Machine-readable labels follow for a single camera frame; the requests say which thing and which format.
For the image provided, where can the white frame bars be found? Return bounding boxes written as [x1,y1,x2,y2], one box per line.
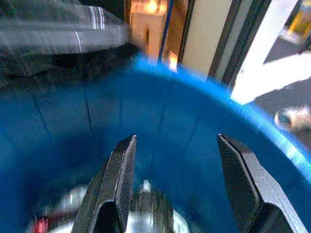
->
[230,0,311,105]

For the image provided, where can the blue pole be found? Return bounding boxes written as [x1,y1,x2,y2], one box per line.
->
[157,0,175,64]

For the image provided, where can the dark door frame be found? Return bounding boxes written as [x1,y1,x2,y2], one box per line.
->
[179,0,272,84]

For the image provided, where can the blue plastic laundry basket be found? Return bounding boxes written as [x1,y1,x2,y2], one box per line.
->
[0,53,311,233]

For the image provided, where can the white and red clothes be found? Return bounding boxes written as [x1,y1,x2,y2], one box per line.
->
[26,179,195,233]

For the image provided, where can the dark grey striped garment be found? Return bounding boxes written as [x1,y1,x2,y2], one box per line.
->
[0,0,137,81]

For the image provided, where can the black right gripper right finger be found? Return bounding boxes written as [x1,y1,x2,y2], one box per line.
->
[217,133,309,233]

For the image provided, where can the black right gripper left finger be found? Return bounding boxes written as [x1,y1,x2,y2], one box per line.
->
[71,134,138,233]

